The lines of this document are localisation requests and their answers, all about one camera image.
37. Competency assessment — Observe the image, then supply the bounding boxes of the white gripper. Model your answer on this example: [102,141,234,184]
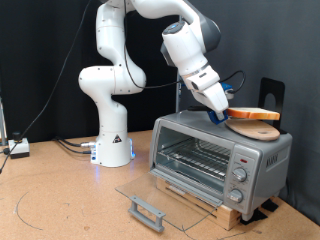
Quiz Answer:
[182,64,231,121]

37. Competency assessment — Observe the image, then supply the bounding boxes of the white bread slice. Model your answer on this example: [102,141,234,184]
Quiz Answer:
[226,106,281,122]

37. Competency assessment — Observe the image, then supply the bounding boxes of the glass oven door with handle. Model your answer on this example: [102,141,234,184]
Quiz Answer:
[114,167,224,234]

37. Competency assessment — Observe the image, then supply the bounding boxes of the silver oven knob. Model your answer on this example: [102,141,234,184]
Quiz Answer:
[232,166,249,183]
[227,188,245,205]

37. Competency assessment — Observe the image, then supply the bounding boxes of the silver toaster oven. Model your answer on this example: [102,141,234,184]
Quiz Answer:
[148,109,294,222]

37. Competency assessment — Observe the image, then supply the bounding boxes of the round wooden cutting board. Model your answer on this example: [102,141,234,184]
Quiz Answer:
[225,118,282,142]

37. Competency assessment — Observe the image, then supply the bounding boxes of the vertical metal pole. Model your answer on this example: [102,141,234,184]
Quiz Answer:
[175,73,184,113]

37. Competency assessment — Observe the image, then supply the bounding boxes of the black metal bookend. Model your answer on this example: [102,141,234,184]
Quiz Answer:
[257,77,289,135]

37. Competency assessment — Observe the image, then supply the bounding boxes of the wooden slatted crate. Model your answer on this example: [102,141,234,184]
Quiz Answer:
[155,175,243,232]

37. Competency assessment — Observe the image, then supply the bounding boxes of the black foam pad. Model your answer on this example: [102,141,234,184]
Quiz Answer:
[239,208,268,226]
[261,197,280,213]

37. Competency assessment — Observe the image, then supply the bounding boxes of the emergency stop button box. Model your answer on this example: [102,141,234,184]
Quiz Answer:
[7,131,31,160]

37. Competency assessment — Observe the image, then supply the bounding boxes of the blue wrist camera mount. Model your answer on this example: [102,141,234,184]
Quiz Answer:
[221,82,235,101]

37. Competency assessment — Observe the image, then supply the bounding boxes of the wire oven rack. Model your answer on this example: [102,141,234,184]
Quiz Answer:
[156,137,232,182]

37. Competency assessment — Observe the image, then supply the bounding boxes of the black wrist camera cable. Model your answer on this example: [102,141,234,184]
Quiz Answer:
[122,0,247,95]

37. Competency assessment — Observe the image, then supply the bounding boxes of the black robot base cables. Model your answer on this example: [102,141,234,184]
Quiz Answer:
[53,135,98,156]

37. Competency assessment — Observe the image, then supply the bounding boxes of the long black hanging cable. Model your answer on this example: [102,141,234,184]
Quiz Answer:
[0,0,93,174]

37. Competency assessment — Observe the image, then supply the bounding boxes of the metal frame post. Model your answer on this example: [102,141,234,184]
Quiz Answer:
[0,96,8,148]

